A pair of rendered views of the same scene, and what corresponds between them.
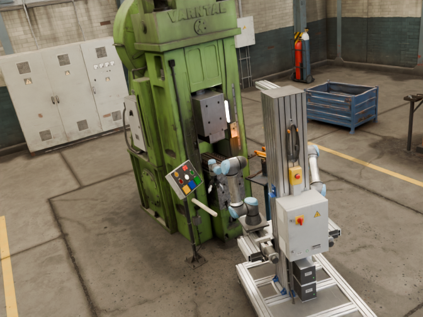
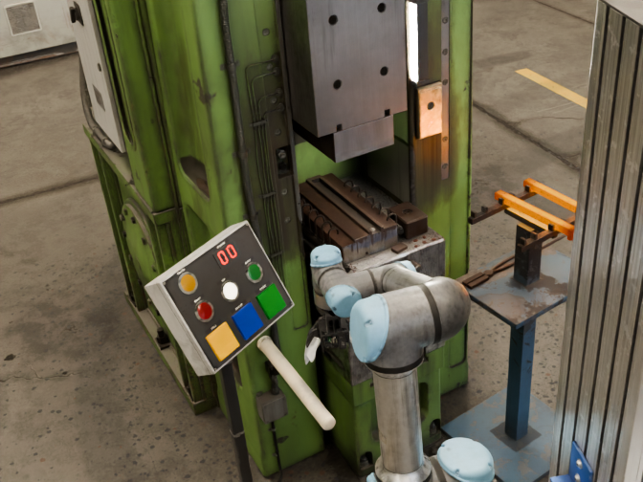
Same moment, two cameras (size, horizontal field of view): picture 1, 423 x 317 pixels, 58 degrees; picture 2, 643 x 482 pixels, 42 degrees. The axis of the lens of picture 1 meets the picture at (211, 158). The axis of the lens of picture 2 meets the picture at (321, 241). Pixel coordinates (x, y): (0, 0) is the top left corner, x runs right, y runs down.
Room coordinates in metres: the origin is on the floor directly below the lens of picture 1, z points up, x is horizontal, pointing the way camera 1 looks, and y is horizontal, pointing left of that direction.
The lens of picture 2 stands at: (1.71, -0.14, 2.39)
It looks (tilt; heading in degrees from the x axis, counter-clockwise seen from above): 33 degrees down; 5
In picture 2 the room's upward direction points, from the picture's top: 5 degrees counter-clockwise
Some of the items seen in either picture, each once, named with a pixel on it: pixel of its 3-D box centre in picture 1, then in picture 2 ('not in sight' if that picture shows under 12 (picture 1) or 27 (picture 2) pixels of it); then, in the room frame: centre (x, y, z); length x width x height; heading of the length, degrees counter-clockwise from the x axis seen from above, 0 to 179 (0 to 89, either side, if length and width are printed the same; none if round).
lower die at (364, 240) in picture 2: (210, 161); (337, 214); (4.08, 0.01, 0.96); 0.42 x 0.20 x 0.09; 31
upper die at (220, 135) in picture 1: (206, 133); (329, 115); (4.08, 0.01, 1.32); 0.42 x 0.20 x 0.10; 31
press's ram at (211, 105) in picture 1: (206, 111); (335, 33); (4.10, -0.02, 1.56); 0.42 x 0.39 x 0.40; 31
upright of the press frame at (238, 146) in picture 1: (227, 133); (407, 116); (4.41, -0.24, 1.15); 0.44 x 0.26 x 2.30; 31
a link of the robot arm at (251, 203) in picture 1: (250, 205); (462, 474); (2.94, -0.29, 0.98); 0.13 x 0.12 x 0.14; 110
